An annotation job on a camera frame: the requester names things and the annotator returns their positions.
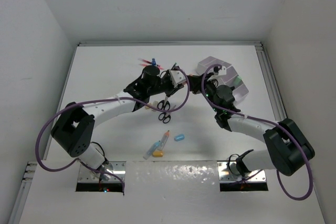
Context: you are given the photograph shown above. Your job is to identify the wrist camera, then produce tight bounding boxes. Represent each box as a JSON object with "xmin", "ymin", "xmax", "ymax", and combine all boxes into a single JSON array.
[
  {"xmin": 213, "ymin": 65, "xmax": 227, "ymax": 77},
  {"xmin": 169, "ymin": 70, "xmax": 186, "ymax": 88}
]

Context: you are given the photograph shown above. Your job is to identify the blue highlighter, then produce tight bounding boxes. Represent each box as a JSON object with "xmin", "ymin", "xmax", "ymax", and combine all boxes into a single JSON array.
[{"xmin": 143, "ymin": 141, "xmax": 161, "ymax": 160}]

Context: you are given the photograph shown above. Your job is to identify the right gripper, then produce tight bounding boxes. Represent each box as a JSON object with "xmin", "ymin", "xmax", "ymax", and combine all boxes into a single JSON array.
[{"xmin": 185, "ymin": 73, "xmax": 219, "ymax": 113}]

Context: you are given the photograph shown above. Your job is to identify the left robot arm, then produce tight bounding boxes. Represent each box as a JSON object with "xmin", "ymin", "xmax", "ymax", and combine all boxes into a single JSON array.
[{"xmin": 51, "ymin": 65, "xmax": 186, "ymax": 181}]

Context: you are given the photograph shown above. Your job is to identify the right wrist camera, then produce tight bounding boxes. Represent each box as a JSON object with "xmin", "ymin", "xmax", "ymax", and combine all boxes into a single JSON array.
[{"xmin": 213, "ymin": 65, "xmax": 227, "ymax": 77}]

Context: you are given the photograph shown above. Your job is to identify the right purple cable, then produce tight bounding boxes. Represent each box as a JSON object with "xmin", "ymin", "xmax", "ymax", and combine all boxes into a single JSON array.
[{"xmin": 201, "ymin": 63, "xmax": 314, "ymax": 200}]

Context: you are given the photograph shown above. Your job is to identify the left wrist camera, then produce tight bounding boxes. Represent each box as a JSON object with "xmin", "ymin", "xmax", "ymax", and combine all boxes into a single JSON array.
[{"xmin": 169, "ymin": 70, "xmax": 186, "ymax": 88}]

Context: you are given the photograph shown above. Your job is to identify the grey orange-tip highlighter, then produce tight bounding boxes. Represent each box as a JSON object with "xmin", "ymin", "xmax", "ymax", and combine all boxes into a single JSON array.
[{"xmin": 157, "ymin": 130, "xmax": 170, "ymax": 151}]

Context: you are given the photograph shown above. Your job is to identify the pink red pen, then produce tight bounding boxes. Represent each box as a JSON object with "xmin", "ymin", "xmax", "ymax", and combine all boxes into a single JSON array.
[{"xmin": 139, "ymin": 63, "xmax": 164, "ymax": 70}]

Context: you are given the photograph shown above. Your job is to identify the green highlighter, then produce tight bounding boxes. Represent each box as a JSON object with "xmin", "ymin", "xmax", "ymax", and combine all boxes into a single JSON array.
[{"xmin": 234, "ymin": 76, "xmax": 241, "ymax": 86}]

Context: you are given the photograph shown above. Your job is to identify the small black scissors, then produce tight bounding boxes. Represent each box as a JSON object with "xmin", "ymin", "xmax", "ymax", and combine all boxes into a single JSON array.
[{"xmin": 158, "ymin": 105, "xmax": 171, "ymax": 124}]

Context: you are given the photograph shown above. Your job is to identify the blue highlighter cap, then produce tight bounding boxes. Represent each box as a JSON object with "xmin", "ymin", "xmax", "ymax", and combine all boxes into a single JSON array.
[{"xmin": 174, "ymin": 134, "xmax": 185, "ymax": 142}]

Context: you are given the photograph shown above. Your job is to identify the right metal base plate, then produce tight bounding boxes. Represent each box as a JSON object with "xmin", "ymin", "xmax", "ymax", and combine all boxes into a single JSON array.
[{"xmin": 217, "ymin": 161, "xmax": 267, "ymax": 184}]

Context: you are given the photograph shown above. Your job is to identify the yellow highlighter cap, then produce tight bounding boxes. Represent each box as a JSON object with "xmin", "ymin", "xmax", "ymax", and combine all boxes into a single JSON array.
[{"xmin": 152, "ymin": 150, "xmax": 164, "ymax": 157}]

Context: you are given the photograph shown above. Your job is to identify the white organizer box right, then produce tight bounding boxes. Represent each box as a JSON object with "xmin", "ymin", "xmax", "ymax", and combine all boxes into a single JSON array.
[{"xmin": 223, "ymin": 68, "xmax": 249, "ymax": 105}]

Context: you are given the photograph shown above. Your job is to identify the white organizer box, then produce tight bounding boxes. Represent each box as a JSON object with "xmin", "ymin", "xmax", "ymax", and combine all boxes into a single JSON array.
[
  {"xmin": 196, "ymin": 56, "xmax": 237, "ymax": 79},
  {"xmin": 223, "ymin": 68, "xmax": 249, "ymax": 105}
]

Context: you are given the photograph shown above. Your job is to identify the white organizer box left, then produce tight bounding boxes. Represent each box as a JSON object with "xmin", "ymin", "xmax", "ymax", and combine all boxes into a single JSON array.
[{"xmin": 196, "ymin": 56, "xmax": 237, "ymax": 79}]

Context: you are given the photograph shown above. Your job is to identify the blue spray bottle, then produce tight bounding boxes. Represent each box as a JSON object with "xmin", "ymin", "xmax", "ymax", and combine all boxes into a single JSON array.
[{"xmin": 151, "ymin": 58, "xmax": 158, "ymax": 66}]

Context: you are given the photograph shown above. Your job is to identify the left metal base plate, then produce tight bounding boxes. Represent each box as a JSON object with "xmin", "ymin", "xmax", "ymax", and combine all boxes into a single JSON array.
[{"xmin": 78, "ymin": 162, "xmax": 126, "ymax": 184}]

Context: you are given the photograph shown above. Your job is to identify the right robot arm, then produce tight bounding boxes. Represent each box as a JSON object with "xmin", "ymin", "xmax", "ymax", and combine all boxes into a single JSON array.
[{"xmin": 187, "ymin": 74, "xmax": 315, "ymax": 177}]

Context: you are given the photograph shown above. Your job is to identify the large black scissors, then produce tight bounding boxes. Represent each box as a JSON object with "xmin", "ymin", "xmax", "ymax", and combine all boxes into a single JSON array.
[{"xmin": 157, "ymin": 95, "xmax": 171, "ymax": 111}]

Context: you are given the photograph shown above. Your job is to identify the metal base plate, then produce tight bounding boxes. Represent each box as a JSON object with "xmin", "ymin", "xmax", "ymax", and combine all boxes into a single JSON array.
[
  {"xmin": 217, "ymin": 161, "xmax": 267, "ymax": 184},
  {"xmin": 78, "ymin": 162, "xmax": 126, "ymax": 184}
]

